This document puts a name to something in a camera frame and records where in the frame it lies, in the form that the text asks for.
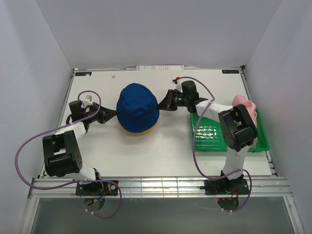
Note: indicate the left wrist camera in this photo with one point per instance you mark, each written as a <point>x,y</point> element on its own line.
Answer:
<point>87,99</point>

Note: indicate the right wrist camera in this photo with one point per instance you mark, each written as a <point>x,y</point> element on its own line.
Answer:
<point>176,84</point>

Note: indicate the paper label strip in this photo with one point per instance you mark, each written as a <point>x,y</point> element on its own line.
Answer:
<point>159,67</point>

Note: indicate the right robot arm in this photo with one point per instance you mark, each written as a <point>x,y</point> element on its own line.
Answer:
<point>237,130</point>

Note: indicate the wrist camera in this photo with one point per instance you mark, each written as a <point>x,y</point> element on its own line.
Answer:
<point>176,84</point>
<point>87,99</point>

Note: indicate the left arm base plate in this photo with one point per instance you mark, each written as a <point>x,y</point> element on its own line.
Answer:
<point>97,188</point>

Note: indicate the blue beanie hat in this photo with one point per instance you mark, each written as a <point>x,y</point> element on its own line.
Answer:
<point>136,108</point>

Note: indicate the yellow bucket hat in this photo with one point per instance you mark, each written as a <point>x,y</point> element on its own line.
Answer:
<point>137,133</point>

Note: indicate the pink hat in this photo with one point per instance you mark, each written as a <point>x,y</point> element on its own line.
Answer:
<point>250,106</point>

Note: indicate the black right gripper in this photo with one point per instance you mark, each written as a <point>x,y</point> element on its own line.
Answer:
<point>167,104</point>

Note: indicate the green plastic tray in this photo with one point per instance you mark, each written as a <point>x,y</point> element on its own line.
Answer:
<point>209,136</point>

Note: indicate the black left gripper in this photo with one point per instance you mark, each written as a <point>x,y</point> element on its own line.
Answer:
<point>104,114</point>

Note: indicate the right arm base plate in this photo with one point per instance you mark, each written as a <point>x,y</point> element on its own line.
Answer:
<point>225,187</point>

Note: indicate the aluminium front rail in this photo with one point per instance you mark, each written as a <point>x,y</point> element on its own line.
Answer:
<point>173,187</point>

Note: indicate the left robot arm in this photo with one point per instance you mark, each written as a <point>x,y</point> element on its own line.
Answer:
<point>62,157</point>

